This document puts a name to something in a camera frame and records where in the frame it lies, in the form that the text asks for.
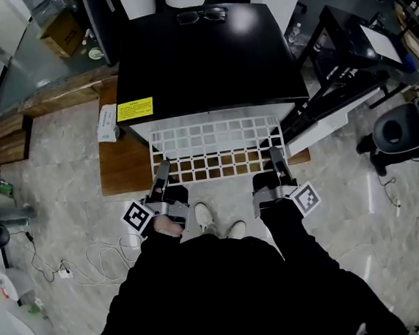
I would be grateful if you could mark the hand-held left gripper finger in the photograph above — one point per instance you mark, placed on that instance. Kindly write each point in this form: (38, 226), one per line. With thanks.
(162, 176)

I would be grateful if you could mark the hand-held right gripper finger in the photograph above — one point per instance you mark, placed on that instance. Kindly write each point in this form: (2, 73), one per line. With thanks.
(280, 163)

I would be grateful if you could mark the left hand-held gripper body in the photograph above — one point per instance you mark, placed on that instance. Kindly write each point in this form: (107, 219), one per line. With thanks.
(139, 218)

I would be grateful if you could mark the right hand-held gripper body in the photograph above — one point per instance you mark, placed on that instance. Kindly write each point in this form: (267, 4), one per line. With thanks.
(306, 198)

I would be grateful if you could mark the white wire grid rack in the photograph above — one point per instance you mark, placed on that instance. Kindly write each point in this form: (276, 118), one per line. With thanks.
(216, 147)

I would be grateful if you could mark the black cabinet with yellow label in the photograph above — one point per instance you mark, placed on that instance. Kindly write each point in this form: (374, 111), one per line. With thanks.
(207, 64)

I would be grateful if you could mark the person's right forearm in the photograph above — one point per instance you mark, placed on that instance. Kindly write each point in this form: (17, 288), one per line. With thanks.
(285, 224)

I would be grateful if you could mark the person's left forearm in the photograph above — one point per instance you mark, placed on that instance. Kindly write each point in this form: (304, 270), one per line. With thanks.
(167, 229)

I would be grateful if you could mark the brown wooden table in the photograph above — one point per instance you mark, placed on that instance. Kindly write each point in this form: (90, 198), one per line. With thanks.
(124, 167)

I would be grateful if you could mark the person's left white shoe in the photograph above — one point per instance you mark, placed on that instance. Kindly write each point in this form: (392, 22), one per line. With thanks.
(204, 217)

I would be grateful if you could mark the person's white shoe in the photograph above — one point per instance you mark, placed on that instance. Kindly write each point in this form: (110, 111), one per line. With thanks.
(237, 229)
(204, 217)

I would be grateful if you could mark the person's right white shoe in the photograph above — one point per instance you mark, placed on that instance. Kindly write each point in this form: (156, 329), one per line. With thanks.
(237, 229)

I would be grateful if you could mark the white tissue pack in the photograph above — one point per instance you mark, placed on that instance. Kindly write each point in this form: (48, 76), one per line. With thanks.
(107, 123)

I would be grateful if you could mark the white power strip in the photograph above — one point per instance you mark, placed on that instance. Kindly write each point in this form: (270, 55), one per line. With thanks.
(65, 273)

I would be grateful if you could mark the person's black-clothed body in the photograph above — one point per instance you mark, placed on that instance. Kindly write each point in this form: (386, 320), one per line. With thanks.
(226, 301)

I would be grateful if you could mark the black shelf table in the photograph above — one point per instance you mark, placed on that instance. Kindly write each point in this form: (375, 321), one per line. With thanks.
(350, 57)

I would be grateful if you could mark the small red-labelled bottle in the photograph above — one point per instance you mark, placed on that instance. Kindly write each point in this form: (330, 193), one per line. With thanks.
(320, 43)

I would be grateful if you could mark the long wooden platform edge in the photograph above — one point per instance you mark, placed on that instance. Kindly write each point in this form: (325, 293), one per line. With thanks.
(62, 96)

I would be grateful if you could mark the clear plastic bottle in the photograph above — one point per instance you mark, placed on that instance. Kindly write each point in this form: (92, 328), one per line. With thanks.
(293, 33)

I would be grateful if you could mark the small green object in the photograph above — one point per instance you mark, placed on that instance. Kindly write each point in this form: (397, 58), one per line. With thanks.
(5, 188)

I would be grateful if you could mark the wooden step block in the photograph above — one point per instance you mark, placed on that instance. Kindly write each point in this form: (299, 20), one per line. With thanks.
(11, 126)
(11, 149)

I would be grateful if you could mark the white flat board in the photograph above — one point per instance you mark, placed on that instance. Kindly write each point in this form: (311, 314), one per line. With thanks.
(382, 44)

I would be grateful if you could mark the blue cloth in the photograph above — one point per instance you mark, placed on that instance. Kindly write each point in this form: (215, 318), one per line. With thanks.
(409, 62)

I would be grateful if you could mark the black eyeglasses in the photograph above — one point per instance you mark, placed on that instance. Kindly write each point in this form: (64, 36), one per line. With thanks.
(202, 16)

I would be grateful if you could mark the closed cardboard box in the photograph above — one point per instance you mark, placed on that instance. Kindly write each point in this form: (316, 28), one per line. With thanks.
(62, 33)

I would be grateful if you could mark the plastic-wrapped water jugs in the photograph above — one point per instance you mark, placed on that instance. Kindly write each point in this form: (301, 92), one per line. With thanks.
(53, 3)

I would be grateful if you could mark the white pedestal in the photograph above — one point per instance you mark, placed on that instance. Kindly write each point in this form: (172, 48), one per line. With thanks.
(14, 285)

